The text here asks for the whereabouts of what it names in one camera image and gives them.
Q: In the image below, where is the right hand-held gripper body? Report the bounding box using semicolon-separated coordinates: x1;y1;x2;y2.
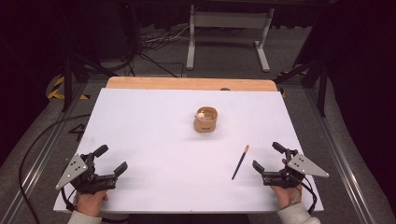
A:
261;148;331;189

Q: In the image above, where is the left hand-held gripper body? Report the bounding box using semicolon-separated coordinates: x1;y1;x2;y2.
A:
55;152;118;195

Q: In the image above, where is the person's right hand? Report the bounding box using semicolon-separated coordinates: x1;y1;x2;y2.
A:
270;158;304;210

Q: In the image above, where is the person's left hand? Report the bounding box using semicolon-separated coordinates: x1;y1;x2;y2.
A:
75;189;109;217

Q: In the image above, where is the dark pencil with orange end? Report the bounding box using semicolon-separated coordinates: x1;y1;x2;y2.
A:
231;144;250;181

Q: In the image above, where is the white table mat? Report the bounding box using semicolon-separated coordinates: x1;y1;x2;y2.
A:
53;87;325;215

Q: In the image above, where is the tan pen holder cup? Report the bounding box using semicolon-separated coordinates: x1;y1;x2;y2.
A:
192;105;219;133

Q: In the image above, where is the yellow black floor tape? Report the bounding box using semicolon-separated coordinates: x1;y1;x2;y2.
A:
46;75;92;101

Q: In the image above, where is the black tripod stand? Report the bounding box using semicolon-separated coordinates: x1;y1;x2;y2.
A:
61;54;120;114
274;57;330;118

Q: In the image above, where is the dark equipment tower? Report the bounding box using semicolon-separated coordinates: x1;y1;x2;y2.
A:
116;0;142;62

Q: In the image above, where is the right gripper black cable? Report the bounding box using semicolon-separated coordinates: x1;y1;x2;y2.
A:
297;175;318;216

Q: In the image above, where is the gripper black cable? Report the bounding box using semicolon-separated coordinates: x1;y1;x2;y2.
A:
297;175;318;216
60;186;78;213

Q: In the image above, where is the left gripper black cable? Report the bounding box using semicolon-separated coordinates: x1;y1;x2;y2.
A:
60;186;78;213

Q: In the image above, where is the aluminium floor rail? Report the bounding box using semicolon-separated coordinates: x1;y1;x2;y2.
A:
0;82;90;224
303;87;377;224

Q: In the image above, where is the long black floor cable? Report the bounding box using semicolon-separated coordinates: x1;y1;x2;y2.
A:
18;113;92;224

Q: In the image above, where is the bundle of floor cables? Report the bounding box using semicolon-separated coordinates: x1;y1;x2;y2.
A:
132;23;191;78

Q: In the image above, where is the white metal stand frame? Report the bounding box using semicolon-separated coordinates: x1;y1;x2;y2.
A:
185;4;276;73

